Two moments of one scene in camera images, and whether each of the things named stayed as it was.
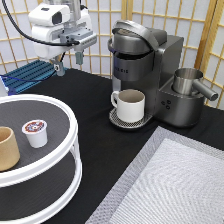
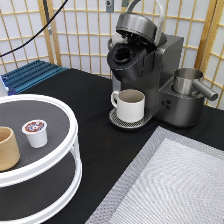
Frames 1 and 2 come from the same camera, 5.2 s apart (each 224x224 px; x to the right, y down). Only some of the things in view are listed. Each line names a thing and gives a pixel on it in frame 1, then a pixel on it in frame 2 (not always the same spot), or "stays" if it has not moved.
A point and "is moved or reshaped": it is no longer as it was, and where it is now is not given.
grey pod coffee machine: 145,60 is moved or reshaped
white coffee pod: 36,132 stays
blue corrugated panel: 26,76 stays
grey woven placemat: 175,179 stays
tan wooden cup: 9,151 stays
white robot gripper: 58,27 -> 109,6
